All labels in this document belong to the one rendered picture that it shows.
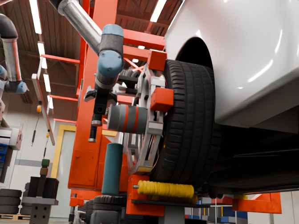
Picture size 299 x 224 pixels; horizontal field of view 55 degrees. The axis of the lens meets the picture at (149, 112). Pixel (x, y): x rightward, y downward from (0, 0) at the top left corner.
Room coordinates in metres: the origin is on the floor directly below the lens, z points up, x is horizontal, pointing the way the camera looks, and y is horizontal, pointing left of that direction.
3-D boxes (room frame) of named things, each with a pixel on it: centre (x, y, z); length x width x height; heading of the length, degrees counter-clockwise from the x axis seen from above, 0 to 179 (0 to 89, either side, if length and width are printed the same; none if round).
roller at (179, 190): (1.32, -0.09, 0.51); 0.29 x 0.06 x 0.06; 103
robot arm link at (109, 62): (0.86, 0.14, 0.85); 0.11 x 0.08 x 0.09; 13
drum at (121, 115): (1.40, 0.10, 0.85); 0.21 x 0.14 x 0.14; 103
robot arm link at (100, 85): (0.93, 0.16, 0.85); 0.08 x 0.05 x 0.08; 103
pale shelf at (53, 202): (1.84, 0.61, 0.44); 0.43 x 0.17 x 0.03; 13
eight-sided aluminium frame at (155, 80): (1.41, 0.03, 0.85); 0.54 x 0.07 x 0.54; 13
